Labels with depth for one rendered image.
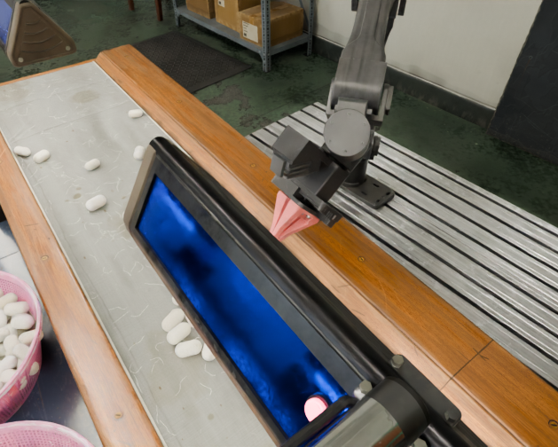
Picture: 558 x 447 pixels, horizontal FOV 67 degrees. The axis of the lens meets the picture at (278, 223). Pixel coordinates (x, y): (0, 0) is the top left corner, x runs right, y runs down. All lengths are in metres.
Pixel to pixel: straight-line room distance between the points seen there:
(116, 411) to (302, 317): 0.41
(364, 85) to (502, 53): 1.92
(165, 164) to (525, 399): 0.51
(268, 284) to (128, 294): 0.50
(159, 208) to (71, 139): 0.78
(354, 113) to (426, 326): 0.31
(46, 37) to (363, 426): 0.58
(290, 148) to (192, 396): 0.34
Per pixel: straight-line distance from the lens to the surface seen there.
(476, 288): 0.83
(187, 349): 0.60
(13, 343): 0.72
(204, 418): 0.58
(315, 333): 0.20
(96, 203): 0.84
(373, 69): 0.63
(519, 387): 0.64
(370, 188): 0.95
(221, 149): 0.90
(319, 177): 0.58
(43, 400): 0.73
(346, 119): 0.53
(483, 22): 2.52
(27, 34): 0.64
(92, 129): 1.09
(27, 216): 0.86
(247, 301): 0.23
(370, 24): 0.68
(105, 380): 0.61
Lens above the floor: 1.28
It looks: 45 degrees down
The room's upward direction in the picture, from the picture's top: straight up
